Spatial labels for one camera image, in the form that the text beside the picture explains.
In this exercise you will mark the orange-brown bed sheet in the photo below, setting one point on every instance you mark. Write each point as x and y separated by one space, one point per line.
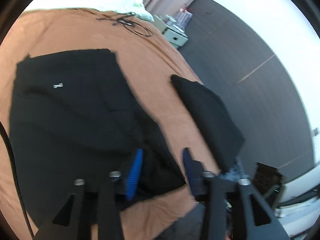
147 64

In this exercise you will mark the black collared jacket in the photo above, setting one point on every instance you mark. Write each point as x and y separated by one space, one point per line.
73 116

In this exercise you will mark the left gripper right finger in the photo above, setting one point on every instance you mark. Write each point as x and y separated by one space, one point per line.
232 204

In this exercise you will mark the white duvet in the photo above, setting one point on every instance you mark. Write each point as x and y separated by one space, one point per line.
117 6

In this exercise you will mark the white bedside cabinet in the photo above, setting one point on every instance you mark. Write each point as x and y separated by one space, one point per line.
170 29

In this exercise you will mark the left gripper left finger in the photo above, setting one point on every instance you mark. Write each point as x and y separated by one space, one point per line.
70 220

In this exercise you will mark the striped gift bag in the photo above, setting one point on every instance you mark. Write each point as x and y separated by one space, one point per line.
183 17

